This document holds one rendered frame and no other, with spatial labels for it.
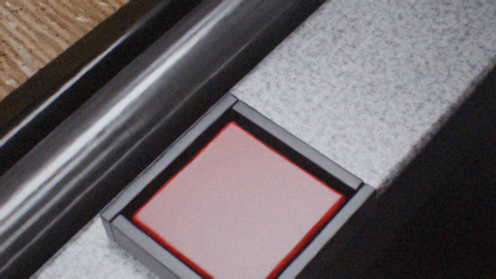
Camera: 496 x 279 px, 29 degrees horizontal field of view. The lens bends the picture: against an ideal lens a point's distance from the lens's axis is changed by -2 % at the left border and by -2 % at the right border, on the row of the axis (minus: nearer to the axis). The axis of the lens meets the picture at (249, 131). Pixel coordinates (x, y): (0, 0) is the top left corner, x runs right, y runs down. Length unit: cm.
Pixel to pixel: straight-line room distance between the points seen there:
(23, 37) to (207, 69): 8
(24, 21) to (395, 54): 17
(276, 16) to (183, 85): 6
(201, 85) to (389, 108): 8
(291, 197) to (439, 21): 12
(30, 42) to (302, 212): 14
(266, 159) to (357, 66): 7
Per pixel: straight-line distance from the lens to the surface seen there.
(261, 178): 38
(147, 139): 42
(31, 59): 43
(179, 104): 43
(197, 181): 38
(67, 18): 44
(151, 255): 37
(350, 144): 41
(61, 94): 45
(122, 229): 37
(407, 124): 42
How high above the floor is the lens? 125
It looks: 54 degrees down
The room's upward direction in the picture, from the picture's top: 5 degrees counter-clockwise
